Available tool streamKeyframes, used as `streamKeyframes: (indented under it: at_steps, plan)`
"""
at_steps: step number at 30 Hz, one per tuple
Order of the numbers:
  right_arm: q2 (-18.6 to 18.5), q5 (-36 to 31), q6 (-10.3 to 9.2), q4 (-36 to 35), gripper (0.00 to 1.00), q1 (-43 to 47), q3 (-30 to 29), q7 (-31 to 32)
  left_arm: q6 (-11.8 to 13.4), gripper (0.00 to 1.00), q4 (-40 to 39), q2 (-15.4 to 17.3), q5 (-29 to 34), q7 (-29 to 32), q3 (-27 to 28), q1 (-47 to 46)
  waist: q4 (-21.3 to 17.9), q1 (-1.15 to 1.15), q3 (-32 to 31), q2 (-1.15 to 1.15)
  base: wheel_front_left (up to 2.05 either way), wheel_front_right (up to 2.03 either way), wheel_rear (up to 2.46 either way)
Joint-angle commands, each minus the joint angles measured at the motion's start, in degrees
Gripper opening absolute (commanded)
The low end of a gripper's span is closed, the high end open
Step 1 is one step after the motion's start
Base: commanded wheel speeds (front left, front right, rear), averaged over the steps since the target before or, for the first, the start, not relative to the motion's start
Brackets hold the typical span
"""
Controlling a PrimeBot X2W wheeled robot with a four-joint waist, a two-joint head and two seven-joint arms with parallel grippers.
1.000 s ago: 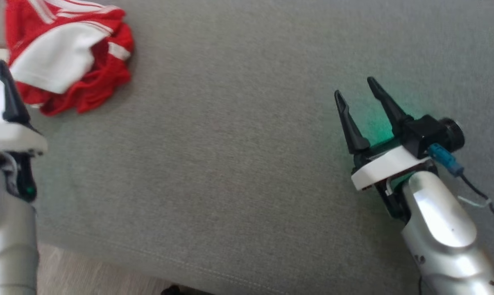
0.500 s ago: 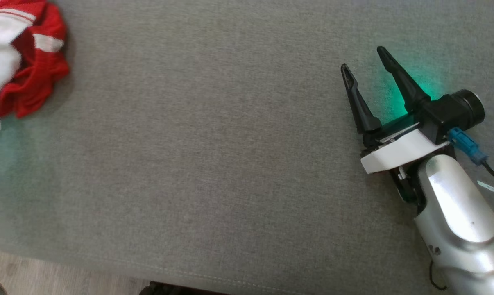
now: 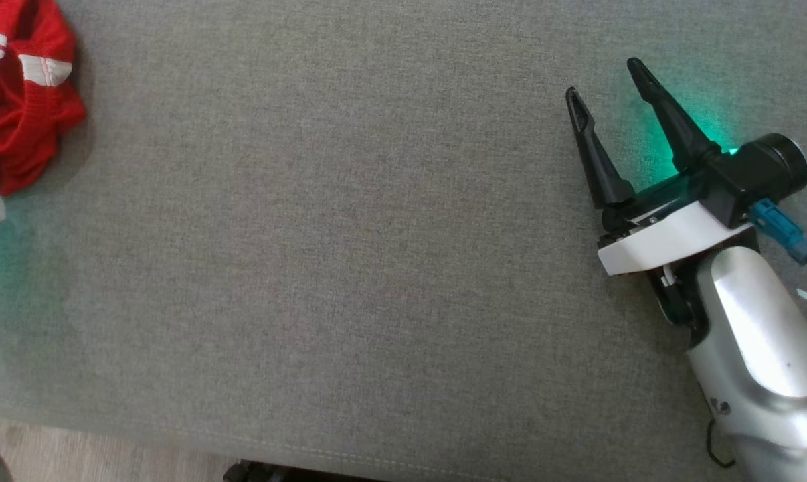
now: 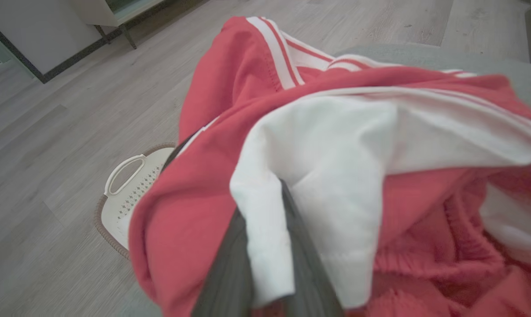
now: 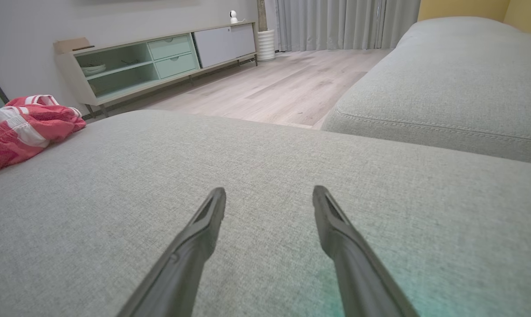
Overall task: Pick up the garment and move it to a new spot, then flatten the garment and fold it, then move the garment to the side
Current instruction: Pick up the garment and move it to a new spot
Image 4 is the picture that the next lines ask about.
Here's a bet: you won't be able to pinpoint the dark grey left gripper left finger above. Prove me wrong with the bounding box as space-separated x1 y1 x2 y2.
191 207 254 317

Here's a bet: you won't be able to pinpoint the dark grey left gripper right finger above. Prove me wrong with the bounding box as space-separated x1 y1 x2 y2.
280 180 347 317

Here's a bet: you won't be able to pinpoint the red shorts with white stripes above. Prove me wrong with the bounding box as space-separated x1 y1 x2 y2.
128 16 531 317

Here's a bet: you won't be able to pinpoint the white t-shirt garment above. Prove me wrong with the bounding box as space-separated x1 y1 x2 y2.
229 95 531 309

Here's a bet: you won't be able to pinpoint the white plastic laundry basket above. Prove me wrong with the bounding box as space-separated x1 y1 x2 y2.
94 143 178 260

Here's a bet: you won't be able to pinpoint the white cabinet with metal legs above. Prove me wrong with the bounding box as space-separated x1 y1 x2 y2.
70 0 166 50

